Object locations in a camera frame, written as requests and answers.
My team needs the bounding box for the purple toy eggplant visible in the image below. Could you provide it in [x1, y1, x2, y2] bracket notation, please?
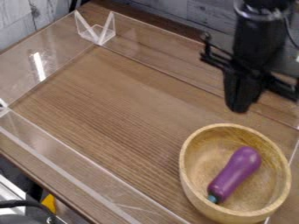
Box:
[208, 146, 262, 204]

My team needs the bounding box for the yellow black device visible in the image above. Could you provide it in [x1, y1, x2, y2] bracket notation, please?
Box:
[26, 194, 82, 224]

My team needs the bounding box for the brown wooden bowl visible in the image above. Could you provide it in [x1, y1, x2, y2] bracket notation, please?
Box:
[180, 123, 293, 224]

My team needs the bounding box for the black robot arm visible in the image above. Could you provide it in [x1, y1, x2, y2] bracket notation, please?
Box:
[201, 0, 299, 113]

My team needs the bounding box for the clear acrylic tray wall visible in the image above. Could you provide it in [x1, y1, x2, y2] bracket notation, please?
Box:
[0, 99, 190, 224]

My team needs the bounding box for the black cable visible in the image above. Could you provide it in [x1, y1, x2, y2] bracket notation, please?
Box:
[0, 199, 53, 222]

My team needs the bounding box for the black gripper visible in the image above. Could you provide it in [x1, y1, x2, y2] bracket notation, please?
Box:
[201, 3, 299, 113]

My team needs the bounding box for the clear acrylic corner bracket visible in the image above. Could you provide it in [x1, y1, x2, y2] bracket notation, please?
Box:
[74, 11, 117, 46]

